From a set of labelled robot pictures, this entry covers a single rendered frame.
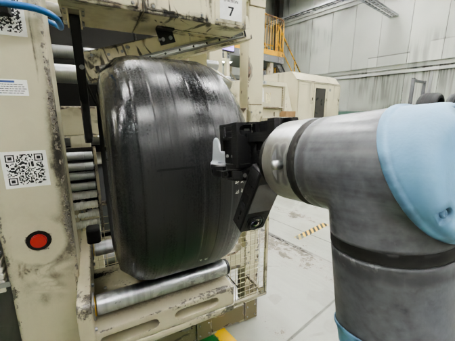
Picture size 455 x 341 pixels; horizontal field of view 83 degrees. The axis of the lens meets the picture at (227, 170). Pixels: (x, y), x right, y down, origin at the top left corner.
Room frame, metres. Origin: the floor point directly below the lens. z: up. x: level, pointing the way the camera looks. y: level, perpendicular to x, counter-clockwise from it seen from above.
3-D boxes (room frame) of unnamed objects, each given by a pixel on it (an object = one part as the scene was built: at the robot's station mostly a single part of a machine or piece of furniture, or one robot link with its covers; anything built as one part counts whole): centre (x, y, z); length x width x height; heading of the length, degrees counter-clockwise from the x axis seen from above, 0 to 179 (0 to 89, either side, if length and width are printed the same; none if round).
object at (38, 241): (0.52, 0.41, 1.06); 0.03 x 0.02 x 0.03; 118
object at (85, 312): (0.63, 0.38, 0.90); 0.40 x 0.03 x 0.10; 28
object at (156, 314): (0.58, 0.16, 0.83); 0.36 x 0.09 x 0.06; 118
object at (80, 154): (0.94, 0.60, 1.05); 0.20 x 0.15 x 0.30; 118
